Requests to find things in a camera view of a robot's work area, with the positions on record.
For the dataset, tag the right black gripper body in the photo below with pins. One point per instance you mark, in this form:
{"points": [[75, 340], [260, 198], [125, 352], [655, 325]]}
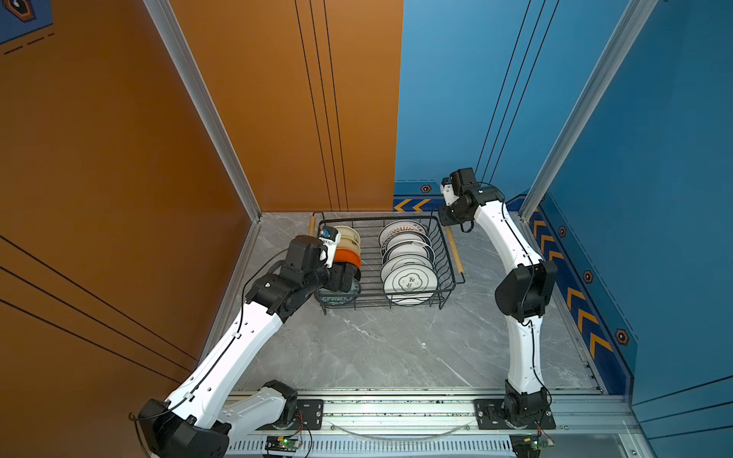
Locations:
{"points": [[451, 215]]}

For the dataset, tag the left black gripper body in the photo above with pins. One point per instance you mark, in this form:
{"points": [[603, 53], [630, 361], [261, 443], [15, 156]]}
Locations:
{"points": [[329, 279]]}

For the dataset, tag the black wire dish rack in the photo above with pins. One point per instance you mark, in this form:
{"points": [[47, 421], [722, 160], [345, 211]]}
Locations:
{"points": [[372, 288]]}

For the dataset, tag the white plate black characters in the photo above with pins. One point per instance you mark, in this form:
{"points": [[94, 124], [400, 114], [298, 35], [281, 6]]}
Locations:
{"points": [[403, 260]]}

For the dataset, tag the white plate flower outline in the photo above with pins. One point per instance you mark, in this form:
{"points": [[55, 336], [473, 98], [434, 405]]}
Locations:
{"points": [[410, 285]]}

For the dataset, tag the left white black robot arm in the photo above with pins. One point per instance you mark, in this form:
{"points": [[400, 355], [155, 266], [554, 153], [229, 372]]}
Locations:
{"points": [[194, 421]]}

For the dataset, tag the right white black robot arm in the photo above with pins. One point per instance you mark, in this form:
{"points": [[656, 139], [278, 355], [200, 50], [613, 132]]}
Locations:
{"points": [[522, 297]]}

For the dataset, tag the orange plate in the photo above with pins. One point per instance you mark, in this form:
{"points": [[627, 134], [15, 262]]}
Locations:
{"points": [[343, 255]]}

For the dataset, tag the beige plate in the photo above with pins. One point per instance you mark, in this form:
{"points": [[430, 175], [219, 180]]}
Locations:
{"points": [[350, 244]]}

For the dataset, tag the teal patterned plate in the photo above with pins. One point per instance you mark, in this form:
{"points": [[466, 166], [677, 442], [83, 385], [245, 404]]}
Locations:
{"points": [[329, 298]]}

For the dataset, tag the cream plate dark rim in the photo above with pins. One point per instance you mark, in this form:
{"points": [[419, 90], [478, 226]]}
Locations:
{"points": [[348, 232]]}

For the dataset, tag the white plate red dotted pattern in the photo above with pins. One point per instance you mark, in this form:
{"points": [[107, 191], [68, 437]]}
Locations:
{"points": [[402, 225]]}

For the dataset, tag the white plate striped rim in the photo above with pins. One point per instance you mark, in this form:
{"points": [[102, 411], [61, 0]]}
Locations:
{"points": [[405, 236]]}

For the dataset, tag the white plate dark green rim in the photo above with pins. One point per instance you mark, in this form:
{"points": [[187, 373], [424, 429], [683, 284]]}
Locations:
{"points": [[409, 247]]}

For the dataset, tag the left green circuit board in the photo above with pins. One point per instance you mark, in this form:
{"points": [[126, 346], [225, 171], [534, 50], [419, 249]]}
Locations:
{"points": [[282, 446]]}

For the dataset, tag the right circuit board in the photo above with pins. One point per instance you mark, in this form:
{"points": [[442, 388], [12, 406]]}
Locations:
{"points": [[530, 446]]}

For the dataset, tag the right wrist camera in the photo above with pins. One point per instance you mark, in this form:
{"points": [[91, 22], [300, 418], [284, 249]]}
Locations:
{"points": [[447, 191]]}

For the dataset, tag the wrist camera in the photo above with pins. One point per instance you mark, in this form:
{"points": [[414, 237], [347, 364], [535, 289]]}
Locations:
{"points": [[330, 238], [447, 191]]}

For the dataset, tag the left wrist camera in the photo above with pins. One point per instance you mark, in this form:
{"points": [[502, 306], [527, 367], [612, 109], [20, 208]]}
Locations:
{"points": [[330, 238]]}

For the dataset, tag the near wooden rack handle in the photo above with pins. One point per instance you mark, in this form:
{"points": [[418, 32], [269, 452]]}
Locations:
{"points": [[457, 265]]}

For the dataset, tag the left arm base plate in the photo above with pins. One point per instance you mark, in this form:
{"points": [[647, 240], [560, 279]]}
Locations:
{"points": [[311, 411]]}

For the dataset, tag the aluminium mounting rail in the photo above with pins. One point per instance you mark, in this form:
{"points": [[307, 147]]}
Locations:
{"points": [[441, 423]]}

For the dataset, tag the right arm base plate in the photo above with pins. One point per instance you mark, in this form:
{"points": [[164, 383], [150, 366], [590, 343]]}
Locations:
{"points": [[493, 414]]}

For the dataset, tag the right aluminium corner post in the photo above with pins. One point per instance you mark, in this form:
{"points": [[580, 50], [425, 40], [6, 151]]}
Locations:
{"points": [[614, 53]]}

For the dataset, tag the aluminium corner post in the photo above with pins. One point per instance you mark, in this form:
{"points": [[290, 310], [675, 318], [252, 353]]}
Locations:
{"points": [[177, 47], [614, 53]]}

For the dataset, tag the left aluminium corner post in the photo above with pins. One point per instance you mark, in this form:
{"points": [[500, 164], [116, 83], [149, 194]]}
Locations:
{"points": [[177, 47]]}

